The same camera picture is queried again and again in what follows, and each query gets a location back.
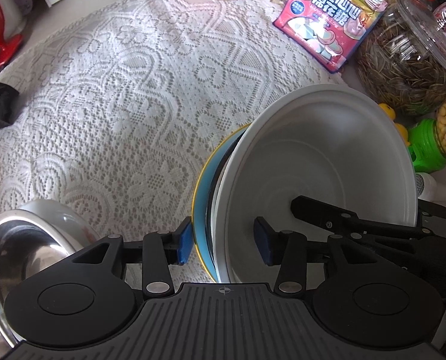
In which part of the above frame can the white conical bowl yellow rim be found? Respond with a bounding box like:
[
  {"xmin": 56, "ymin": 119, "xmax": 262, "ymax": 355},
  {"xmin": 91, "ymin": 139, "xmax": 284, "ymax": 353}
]
[{"xmin": 190, "ymin": 123, "xmax": 252, "ymax": 284}]

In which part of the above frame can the blue enamel bowl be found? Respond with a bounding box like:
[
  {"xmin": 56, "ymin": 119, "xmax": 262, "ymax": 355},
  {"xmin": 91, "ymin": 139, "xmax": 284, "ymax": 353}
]
[{"xmin": 193, "ymin": 134, "xmax": 243, "ymax": 282}]

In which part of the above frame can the white bowl with orange logo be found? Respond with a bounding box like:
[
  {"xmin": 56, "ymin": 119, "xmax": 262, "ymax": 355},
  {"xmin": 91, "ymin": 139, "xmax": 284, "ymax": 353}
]
[{"xmin": 212, "ymin": 84, "xmax": 417, "ymax": 284}]

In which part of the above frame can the stainless steel bowl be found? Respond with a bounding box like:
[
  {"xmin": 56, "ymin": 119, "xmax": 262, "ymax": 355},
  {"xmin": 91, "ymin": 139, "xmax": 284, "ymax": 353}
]
[{"xmin": 0, "ymin": 210, "xmax": 80, "ymax": 347}]

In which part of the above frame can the green gumball candy dispenser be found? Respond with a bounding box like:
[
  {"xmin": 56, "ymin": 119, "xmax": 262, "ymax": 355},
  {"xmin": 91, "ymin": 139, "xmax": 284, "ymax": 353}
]
[{"xmin": 408, "ymin": 102, "xmax": 446, "ymax": 173}]

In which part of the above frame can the floral white shallow bowl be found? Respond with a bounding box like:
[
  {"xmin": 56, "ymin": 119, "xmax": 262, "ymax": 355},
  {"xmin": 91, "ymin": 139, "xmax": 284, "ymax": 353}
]
[{"xmin": 19, "ymin": 199, "xmax": 99, "ymax": 257}]

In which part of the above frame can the yellow rubber duck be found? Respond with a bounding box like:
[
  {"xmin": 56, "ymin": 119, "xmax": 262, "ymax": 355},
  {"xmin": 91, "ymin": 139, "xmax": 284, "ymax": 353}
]
[{"xmin": 378, "ymin": 103, "xmax": 410, "ymax": 147}]

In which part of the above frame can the sunflower seed glass jar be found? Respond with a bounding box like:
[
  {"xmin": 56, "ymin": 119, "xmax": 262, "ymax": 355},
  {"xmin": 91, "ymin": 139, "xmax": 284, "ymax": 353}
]
[{"xmin": 356, "ymin": 0, "xmax": 446, "ymax": 116}]

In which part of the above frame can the white lace tablecloth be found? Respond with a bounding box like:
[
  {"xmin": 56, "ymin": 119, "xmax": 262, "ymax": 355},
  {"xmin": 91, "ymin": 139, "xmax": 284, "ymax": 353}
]
[{"xmin": 0, "ymin": 0, "xmax": 346, "ymax": 290}]

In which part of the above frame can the pink marshmallow bag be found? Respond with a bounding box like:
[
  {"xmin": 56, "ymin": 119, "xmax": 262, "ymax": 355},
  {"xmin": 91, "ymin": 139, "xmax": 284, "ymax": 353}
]
[{"xmin": 273, "ymin": 0, "xmax": 388, "ymax": 73}]

